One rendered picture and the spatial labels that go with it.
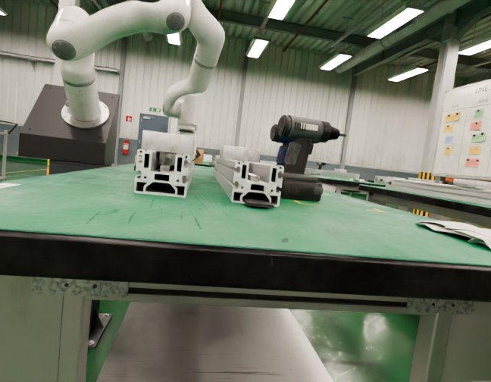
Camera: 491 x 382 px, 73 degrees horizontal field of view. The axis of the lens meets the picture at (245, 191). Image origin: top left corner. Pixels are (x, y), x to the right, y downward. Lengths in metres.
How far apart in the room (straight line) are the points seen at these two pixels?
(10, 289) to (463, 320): 0.61
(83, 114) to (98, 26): 0.40
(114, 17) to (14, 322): 1.03
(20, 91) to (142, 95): 3.89
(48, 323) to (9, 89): 13.59
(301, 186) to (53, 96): 1.23
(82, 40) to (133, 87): 11.47
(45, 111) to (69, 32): 0.47
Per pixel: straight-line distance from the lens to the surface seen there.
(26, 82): 13.82
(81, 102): 1.54
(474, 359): 0.66
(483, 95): 4.26
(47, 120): 1.64
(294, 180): 0.89
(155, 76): 12.77
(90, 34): 1.34
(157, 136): 0.74
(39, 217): 0.42
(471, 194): 2.25
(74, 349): 0.50
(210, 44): 1.33
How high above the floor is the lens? 0.87
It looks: 5 degrees down
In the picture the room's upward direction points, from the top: 7 degrees clockwise
